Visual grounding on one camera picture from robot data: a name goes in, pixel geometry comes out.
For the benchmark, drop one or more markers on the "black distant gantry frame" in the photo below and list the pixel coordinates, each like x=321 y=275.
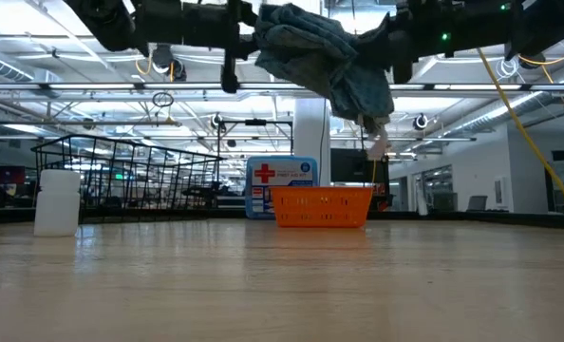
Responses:
x=255 y=122

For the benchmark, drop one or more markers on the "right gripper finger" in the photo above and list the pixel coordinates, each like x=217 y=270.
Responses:
x=379 y=54
x=384 y=31

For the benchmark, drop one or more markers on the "white building column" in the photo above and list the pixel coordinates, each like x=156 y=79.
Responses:
x=312 y=142

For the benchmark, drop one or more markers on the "black computer case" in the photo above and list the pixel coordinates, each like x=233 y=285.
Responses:
x=353 y=166

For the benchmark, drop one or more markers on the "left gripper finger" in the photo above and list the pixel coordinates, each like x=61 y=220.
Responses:
x=250 y=47
x=249 y=14

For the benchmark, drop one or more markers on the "black aluminium table frame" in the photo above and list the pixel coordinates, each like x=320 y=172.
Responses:
x=453 y=218

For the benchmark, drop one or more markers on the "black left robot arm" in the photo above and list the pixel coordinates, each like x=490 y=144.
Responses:
x=111 y=24

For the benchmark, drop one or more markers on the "blue first aid kit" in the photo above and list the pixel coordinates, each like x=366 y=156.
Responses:
x=282 y=173

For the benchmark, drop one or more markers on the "blue patterned cloth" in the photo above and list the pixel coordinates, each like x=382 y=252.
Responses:
x=310 y=52

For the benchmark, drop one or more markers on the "orange plastic basket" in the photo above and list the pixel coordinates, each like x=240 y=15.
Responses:
x=322 y=206

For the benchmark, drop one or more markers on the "white opaque plastic bottle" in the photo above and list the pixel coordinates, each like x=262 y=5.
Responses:
x=57 y=204

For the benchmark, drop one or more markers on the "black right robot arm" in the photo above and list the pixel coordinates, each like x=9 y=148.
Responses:
x=481 y=28

